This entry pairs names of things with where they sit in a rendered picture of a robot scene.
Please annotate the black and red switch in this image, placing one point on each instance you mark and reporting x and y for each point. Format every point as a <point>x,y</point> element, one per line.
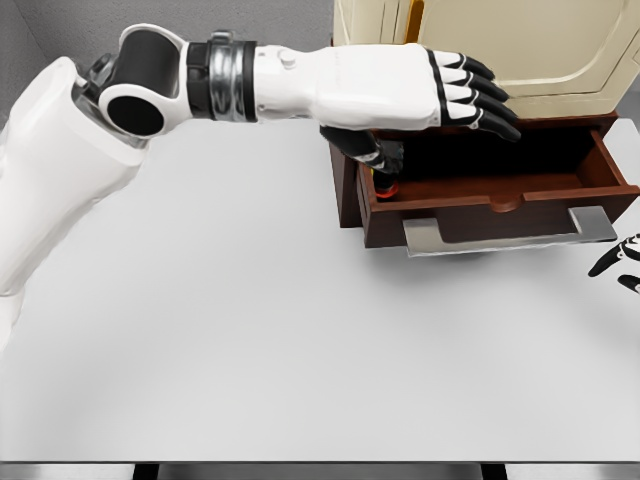
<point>388,172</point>

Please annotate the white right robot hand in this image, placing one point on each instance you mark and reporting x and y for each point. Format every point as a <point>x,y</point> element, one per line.
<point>617,260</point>

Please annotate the brown wooden drawer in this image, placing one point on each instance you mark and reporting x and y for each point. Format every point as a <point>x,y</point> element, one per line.
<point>500,210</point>

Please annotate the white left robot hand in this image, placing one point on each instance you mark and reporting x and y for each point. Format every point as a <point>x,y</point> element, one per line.
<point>380,90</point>

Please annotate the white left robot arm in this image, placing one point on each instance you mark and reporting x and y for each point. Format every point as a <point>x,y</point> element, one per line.
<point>75,165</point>

